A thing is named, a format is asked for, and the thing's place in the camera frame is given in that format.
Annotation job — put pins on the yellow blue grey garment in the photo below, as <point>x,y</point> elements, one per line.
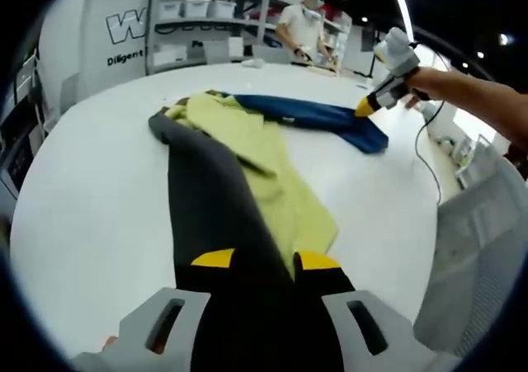
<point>247,149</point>

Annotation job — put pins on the person's right hand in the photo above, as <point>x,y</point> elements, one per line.
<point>427,84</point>

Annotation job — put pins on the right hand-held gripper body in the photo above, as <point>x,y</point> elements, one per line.
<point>398,54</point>

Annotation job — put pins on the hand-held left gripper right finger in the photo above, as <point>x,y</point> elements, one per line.
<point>330,281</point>

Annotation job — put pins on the ceiling light strip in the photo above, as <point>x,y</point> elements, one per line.
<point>402,5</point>

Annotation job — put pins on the grey metal shelf unit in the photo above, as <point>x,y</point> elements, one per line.
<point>247,23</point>

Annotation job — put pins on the ceiling spotlights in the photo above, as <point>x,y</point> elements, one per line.
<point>503,39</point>

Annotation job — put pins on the white box on shelf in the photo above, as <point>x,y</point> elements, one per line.
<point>173,52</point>

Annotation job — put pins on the white storage bin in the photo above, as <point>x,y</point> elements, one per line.
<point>224,8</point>
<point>198,8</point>
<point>171,10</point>

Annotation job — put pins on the small white cloth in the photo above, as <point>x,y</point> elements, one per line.
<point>252,62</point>

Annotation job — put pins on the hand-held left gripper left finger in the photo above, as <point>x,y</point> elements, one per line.
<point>136,331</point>

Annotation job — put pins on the person's left hand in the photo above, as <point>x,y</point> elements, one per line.
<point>112,341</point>

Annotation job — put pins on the grey chair back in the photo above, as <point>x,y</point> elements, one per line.
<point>270,54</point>
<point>218,51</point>

